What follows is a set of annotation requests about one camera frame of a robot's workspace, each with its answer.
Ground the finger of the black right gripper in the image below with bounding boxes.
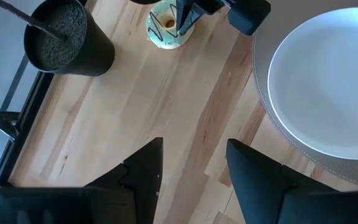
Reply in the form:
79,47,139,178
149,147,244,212
175,0,225,35
228,0,272,36

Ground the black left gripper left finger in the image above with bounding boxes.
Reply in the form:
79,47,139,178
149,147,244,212
85,136,165,224

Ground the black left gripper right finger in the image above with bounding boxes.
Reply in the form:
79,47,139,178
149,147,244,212
225,138,358,224

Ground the grey woven round placemat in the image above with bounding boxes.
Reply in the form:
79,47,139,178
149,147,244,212
251,0,358,191

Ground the white round shallow bowl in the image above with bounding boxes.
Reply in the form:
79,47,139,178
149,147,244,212
267,7,358,161

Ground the black plant pot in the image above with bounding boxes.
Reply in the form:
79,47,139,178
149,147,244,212
23,0,116,77

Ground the black metal clamp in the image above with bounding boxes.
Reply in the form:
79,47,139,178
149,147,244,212
0,111,22,141

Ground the black table edge rail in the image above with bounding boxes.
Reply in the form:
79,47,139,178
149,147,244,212
0,70,55,188

